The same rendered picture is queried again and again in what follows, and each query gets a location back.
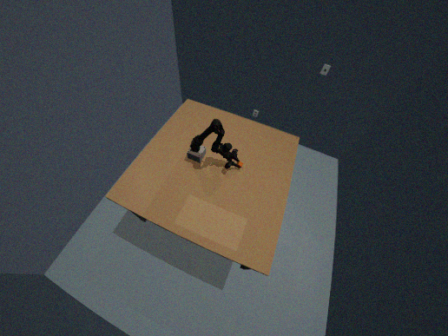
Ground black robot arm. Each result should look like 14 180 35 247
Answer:
190 119 237 160

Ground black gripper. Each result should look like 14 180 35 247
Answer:
223 151 239 168

